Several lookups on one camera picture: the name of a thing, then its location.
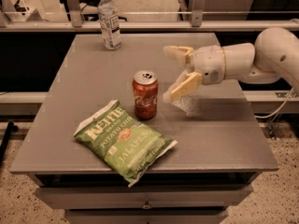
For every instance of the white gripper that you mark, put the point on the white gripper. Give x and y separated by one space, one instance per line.
207 63

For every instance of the red coke can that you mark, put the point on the red coke can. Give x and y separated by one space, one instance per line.
145 88

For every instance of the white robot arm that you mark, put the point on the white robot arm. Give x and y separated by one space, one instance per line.
273 55

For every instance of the green jalapeno chip bag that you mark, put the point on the green jalapeno chip bag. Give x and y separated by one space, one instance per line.
125 144

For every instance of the grey drawer cabinet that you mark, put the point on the grey drawer cabinet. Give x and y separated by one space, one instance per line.
90 157

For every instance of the clear plastic water bottle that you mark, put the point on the clear plastic water bottle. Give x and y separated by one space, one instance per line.
109 22

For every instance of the grey metal railing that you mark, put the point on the grey metal railing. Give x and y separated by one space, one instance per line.
150 15

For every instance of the round metal drawer knob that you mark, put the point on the round metal drawer knob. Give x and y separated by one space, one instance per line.
146 205

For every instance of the black bar at left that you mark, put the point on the black bar at left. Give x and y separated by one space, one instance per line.
11 128

